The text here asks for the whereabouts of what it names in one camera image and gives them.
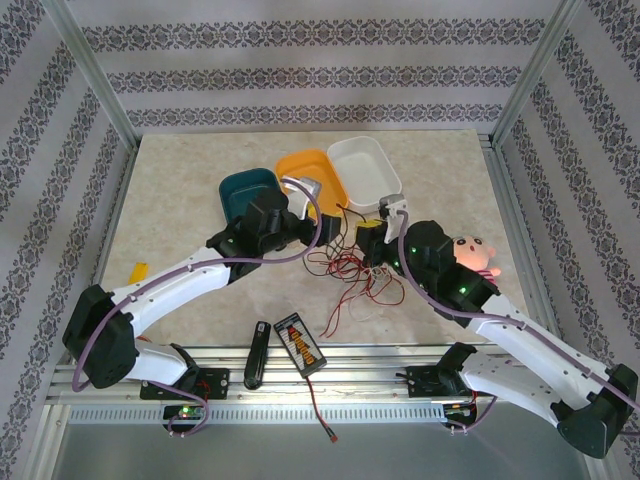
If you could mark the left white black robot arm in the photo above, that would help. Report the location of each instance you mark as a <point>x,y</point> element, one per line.
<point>170,285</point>

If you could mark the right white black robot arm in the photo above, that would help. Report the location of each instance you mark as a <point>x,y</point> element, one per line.
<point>525,345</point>

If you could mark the teal plastic bin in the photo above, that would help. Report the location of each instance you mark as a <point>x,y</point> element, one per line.
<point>240,192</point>

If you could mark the pink plush doll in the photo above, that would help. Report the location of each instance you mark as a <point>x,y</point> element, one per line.
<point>472,250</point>

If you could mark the orange plastic bin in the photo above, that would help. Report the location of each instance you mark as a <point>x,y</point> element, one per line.
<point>330,170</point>

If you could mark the white plastic bin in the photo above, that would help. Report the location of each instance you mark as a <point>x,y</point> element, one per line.
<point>365,170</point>

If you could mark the black orange-labelled battery checker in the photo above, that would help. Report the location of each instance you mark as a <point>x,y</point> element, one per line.
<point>300,345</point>

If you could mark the black handheld device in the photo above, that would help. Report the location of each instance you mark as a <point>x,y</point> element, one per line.
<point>257,350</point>

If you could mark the yellow utility knife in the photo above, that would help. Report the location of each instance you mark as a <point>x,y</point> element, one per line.
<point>138,274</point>

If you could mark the small green-lit circuit board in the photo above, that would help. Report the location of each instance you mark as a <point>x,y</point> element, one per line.
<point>186,412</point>

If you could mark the aluminium rail frame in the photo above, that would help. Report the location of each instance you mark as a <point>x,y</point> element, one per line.
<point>350,382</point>

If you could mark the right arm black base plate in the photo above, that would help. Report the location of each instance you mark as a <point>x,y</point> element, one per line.
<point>425,382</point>

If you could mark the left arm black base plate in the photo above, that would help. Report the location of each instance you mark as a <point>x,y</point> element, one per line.
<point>215,382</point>

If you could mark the aluminium frame post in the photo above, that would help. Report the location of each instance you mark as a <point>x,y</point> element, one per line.
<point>535,75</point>
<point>90,70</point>

